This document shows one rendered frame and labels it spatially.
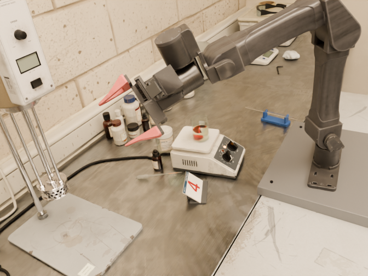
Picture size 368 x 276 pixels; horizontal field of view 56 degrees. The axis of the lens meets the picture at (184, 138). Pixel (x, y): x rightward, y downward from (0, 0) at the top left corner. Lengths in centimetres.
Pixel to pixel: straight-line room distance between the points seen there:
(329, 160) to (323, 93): 21
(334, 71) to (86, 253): 70
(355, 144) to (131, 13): 93
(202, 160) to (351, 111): 62
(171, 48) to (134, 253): 48
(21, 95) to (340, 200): 74
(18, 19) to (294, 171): 75
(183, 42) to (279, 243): 50
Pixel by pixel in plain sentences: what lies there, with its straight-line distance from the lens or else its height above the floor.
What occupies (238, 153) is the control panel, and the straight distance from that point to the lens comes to 106.
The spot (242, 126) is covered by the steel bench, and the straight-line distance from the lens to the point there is 126.
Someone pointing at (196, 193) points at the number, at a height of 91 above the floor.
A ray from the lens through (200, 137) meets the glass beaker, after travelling 101.
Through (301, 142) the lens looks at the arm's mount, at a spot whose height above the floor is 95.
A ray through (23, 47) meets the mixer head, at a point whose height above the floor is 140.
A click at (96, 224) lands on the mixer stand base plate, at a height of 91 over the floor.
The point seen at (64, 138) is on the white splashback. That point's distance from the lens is 120.
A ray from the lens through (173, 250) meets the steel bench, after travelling 86.
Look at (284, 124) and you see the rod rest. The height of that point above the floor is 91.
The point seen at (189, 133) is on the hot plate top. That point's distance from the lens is 107.
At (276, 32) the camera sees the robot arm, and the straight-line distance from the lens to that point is 73.
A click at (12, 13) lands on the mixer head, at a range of 65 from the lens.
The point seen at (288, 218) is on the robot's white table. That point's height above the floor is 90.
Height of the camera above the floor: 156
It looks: 33 degrees down
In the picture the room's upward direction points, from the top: 7 degrees counter-clockwise
